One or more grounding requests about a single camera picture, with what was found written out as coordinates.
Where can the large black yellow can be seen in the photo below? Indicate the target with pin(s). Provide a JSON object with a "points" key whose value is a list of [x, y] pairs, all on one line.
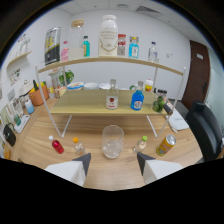
{"points": [[52, 48]]}

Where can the glass jar cork lid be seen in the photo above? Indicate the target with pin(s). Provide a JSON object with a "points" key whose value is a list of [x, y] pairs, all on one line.
{"points": [[76, 43]]}

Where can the blue white cup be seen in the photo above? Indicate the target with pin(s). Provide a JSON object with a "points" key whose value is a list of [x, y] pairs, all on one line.
{"points": [[30, 107]]}

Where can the small red white carton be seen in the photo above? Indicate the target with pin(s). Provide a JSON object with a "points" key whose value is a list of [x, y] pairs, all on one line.
{"points": [[121, 46]]}

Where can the orange basket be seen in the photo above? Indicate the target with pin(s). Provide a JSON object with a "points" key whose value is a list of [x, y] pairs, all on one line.
{"points": [[39, 98]]}

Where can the white notebook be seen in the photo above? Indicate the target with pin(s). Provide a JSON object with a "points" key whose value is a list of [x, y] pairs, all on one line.
{"points": [[178, 122]]}

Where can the pink bottle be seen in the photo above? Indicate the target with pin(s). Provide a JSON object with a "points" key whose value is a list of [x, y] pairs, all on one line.
{"points": [[64, 53]]}

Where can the yellow drink can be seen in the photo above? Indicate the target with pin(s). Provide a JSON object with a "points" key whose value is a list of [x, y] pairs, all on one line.
{"points": [[165, 146]]}

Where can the clear bottle red fruit label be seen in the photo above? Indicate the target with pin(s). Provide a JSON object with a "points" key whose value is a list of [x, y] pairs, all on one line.
{"points": [[112, 99]]}

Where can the white lidded pot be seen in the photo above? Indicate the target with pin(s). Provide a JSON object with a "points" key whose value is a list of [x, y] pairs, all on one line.
{"points": [[25, 89]]}

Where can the wooden wall shelf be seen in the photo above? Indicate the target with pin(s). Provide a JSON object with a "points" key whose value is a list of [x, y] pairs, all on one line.
{"points": [[20, 57]]}

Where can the black armchair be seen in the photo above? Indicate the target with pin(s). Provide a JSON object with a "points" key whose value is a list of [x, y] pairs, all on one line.
{"points": [[203, 130]]}

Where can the clear drinking glass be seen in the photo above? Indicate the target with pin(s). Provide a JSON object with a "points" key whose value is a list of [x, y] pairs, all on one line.
{"points": [[112, 143]]}

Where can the white bowl blue rim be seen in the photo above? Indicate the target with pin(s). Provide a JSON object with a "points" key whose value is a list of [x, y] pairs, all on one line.
{"points": [[75, 86]]}

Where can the clear bottle green cap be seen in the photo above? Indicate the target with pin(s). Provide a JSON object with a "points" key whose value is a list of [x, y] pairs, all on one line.
{"points": [[140, 145]]}

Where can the light blue labelled bottle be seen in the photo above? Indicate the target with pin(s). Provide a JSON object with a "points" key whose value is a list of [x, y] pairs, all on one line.
{"points": [[133, 49]]}

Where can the teal liquid bottle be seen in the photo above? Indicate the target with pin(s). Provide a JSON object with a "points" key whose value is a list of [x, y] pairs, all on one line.
{"points": [[86, 48]]}

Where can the brown door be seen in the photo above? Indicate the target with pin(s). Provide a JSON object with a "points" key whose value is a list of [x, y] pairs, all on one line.
{"points": [[196, 73]]}

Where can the green potted plant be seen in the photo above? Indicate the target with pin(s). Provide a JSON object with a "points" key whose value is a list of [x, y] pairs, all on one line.
{"points": [[67, 77]]}

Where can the large white bottle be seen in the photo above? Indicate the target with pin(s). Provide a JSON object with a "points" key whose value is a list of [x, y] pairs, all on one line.
{"points": [[108, 36]]}

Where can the black kettle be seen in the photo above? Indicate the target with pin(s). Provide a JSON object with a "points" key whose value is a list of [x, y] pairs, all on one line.
{"points": [[9, 136]]}

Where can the gripper left finger white block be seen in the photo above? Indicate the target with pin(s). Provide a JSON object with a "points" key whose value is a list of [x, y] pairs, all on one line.
{"points": [[71, 170]]}

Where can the white two-tier wooden shelf rack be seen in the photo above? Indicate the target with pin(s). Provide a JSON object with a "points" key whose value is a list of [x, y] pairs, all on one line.
{"points": [[86, 102]]}

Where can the small red liquid bottle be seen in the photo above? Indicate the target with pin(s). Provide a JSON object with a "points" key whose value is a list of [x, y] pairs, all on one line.
{"points": [[57, 146]]}

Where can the blue liquid bottle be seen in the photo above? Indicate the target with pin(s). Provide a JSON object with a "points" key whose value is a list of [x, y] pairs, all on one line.
{"points": [[137, 101]]}

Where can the ceiling air vent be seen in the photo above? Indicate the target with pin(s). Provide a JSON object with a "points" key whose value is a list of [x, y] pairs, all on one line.
{"points": [[147, 9]]}

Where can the clear bottle orange cap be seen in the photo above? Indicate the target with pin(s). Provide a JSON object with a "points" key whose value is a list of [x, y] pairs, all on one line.
{"points": [[79, 148]]}

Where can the green limes bunch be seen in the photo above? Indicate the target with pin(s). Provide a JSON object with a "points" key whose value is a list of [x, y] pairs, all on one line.
{"points": [[158, 105]]}

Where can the gripper right finger white block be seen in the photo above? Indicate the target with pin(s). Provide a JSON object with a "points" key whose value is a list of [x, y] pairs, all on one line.
{"points": [[156, 169]]}

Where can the white kitchen scale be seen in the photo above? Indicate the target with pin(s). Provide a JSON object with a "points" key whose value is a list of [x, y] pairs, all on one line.
{"points": [[22, 124]]}

